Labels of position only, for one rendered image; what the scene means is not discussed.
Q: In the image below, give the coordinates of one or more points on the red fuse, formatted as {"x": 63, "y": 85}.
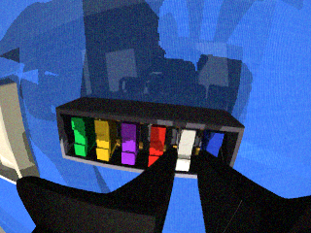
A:
{"x": 156, "y": 144}

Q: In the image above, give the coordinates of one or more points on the blue fuse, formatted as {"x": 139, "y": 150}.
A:
{"x": 212, "y": 140}

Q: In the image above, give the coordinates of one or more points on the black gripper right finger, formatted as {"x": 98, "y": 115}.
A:
{"x": 232, "y": 203}

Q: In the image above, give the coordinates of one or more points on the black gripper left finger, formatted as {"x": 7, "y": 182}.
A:
{"x": 139, "y": 206}

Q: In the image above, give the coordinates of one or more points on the cream rectangular tray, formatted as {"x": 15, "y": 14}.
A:
{"x": 15, "y": 155}

